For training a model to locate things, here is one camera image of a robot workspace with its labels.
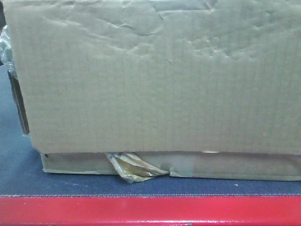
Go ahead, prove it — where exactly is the worn brown cardboard box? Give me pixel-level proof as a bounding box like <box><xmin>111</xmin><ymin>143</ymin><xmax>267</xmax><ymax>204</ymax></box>
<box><xmin>2</xmin><ymin>0</ymin><xmax>301</xmax><ymax>181</ymax></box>

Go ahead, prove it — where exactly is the red metal shelf edge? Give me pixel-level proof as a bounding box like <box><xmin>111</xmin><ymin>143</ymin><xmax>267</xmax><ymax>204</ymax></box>
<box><xmin>0</xmin><ymin>196</ymin><xmax>301</xmax><ymax>226</ymax></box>

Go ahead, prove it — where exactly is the crumpled clear plastic bag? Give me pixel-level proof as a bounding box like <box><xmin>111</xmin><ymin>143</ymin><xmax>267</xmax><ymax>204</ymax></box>
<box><xmin>0</xmin><ymin>25</ymin><xmax>17</xmax><ymax>79</ymax></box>

